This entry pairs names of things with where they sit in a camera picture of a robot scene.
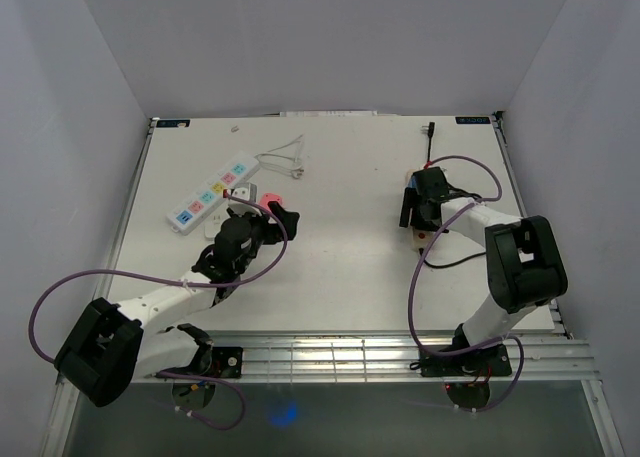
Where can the beige red power strip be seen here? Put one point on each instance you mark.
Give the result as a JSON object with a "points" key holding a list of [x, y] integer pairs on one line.
{"points": [[420, 239]]}

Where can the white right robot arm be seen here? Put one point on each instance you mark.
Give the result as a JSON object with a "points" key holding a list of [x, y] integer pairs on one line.
{"points": [[524, 267]]}

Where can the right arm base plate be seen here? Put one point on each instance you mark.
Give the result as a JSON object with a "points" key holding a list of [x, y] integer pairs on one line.
{"points": [[493, 361]]}

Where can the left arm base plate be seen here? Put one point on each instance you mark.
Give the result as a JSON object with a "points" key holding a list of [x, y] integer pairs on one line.
{"points": [[223, 362]]}

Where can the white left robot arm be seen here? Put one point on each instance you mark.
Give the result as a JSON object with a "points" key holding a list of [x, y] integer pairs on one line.
{"points": [[113, 344]]}

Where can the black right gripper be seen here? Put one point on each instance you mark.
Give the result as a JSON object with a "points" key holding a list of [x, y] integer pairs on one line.
{"points": [[410, 197]]}

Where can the pink plug adapter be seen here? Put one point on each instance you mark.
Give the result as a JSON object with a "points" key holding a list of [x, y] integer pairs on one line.
{"points": [[267, 198]]}

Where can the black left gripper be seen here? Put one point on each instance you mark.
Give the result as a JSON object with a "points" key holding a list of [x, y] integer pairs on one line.
{"points": [[274, 233]]}

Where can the small white plug adapter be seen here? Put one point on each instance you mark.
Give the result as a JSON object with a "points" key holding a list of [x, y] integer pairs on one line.
{"points": [[212, 226]]}

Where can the white multicolour power strip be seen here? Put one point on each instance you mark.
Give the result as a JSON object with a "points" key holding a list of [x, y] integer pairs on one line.
{"points": [[209, 195]]}

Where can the papers at back edge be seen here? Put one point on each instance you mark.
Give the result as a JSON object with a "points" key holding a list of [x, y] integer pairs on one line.
{"points": [[332, 113]]}

